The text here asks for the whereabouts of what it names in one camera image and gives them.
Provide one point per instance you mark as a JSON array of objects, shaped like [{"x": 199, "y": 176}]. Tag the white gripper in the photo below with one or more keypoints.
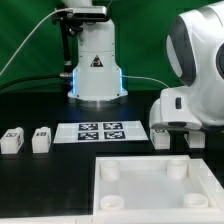
[{"x": 171, "y": 111}]

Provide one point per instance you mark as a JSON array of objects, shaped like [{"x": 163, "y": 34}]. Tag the white square table top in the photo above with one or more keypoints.
[{"x": 155, "y": 183}]

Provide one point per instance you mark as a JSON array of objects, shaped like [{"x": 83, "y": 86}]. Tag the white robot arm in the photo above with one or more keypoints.
[{"x": 195, "y": 50}]

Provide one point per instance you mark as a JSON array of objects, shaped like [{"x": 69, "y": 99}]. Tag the white marker sheet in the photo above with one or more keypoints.
[{"x": 100, "y": 132}]

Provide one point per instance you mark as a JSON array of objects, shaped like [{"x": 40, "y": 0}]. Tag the black camera stand pole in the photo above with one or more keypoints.
[{"x": 66, "y": 50}]

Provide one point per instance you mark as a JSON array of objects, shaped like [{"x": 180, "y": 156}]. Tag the black camera on stand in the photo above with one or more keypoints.
[{"x": 81, "y": 14}]

